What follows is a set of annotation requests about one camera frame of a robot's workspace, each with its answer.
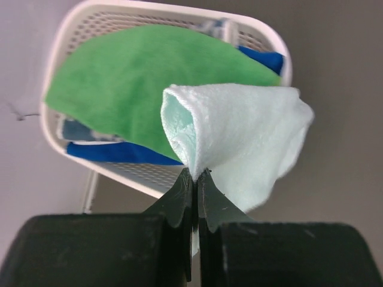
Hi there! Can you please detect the pale mint towel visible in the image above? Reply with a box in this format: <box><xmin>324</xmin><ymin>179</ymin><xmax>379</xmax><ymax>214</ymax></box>
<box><xmin>160</xmin><ymin>83</ymin><xmax>315</xmax><ymax>258</ymax></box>

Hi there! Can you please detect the white plastic basket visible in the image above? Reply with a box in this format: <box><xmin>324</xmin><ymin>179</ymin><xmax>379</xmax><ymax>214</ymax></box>
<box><xmin>42</xmin><ymin>1</ymin><xmax>293</xmax><ymax>198</ymax></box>

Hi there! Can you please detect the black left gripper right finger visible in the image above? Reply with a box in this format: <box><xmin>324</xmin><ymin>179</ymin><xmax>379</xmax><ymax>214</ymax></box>
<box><xmin>196</xmin><ymin>170</ymin><xmax>382</xmax><ymax>286</ymax></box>

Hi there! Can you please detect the green towel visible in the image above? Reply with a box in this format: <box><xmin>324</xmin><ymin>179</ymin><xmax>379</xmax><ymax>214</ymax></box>
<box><xmin>45</xmin><ymin>25</ymin><xmax>281</xmax><ymax>161</ymax></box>

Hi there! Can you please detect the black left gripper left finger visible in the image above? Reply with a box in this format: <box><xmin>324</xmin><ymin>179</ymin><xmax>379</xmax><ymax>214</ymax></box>
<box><xmin>1</xmin><ymin>169</ymin><xmax>193</xmax><ymax>286</ymax></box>

